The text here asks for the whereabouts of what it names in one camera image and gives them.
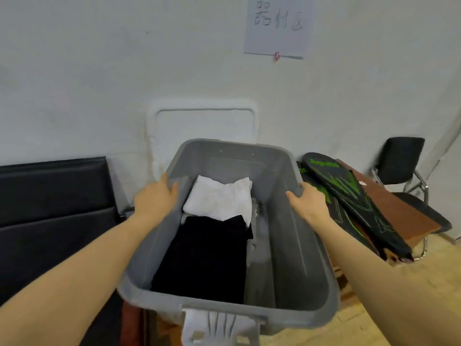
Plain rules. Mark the grey plastic storage bin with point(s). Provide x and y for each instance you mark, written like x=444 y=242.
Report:
x=295 y=263

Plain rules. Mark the white paper wall sign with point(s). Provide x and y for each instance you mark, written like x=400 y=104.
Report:
x=281 y=25

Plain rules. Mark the black t-shirt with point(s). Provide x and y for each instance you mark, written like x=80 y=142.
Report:
x=205 y=259

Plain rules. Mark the person's right hand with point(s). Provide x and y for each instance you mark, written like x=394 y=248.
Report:
x=310 y=204

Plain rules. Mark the black leather bench seat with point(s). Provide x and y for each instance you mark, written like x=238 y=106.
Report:
x=50 y=212

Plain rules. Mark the black office chair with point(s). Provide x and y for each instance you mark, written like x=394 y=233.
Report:
x=400 y=158

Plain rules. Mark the white plastic tray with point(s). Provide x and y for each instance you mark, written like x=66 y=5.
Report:
x=209 y=119

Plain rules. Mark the brown wooden desk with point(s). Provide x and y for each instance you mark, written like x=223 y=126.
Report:
x=403 y=212

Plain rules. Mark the person's right forearm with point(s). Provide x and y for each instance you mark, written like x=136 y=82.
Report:
x=392 y=281

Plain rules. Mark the person's left hand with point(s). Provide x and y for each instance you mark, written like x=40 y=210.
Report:
x=157 y=199

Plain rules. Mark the person's left forearm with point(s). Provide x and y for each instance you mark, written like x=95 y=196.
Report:
x=68 y=281

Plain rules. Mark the white t-shirt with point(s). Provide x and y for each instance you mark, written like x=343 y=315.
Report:
x=216 y=196

